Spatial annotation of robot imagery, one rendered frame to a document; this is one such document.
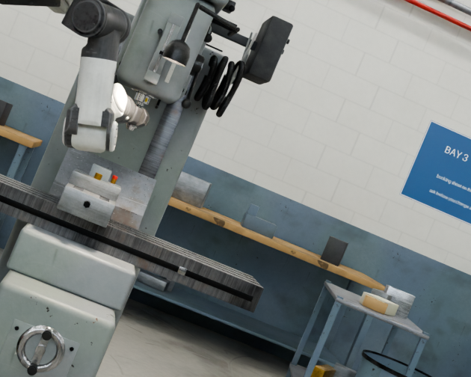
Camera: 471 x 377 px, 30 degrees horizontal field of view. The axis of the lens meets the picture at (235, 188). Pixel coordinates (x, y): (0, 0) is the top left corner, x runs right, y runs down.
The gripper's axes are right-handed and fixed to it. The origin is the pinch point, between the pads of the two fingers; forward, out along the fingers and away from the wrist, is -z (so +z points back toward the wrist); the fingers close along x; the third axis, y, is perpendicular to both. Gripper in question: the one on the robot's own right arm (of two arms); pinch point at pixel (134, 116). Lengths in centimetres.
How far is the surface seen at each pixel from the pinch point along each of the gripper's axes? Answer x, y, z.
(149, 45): -0.1, -20.5, 10.1
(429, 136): -30, -91, -477
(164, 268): -27.5, 38.3, -0.5
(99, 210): -9.5, 29.0, 17.9
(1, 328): -8, 65, 42
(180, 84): -11.5, -13.5, 4.2
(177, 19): -5.8, -30.0, 11.9
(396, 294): -73, 27, -248
